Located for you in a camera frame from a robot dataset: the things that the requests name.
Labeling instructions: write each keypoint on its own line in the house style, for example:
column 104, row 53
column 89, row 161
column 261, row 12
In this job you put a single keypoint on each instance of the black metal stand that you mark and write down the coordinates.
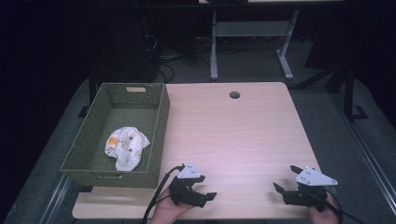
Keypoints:
column 348, row 93

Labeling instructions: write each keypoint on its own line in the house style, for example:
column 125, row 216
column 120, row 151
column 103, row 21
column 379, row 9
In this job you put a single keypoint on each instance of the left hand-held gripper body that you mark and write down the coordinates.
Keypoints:
column 183, row 189

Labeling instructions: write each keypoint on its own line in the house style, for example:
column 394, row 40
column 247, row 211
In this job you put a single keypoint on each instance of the dark cabinet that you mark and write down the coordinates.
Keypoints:
column 124, row 46

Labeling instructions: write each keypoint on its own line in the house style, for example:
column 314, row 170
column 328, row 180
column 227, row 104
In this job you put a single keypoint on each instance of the green woven basket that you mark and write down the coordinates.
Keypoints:
column 93, row 146

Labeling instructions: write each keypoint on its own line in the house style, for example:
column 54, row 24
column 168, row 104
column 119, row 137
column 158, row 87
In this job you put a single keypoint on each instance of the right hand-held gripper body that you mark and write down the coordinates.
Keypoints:
column 311, row 186

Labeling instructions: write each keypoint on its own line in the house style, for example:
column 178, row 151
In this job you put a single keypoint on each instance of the metal floor rail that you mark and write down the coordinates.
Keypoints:
column 56, row 199
column 367, row 155

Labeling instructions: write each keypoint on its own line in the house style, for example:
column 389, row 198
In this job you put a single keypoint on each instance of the grey metal desk frame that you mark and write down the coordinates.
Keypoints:
column 252, row 29

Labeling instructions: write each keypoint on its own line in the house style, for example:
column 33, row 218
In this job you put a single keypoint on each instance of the person's right hand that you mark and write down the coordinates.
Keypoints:
column 325, row 214

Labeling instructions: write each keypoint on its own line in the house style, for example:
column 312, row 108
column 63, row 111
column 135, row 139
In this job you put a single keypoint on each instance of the white printed cloth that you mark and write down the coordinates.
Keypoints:
column 129, row 149

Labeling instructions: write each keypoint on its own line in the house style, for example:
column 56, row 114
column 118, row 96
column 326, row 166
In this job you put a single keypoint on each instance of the person's left hand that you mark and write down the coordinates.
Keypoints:
column 168, row 211

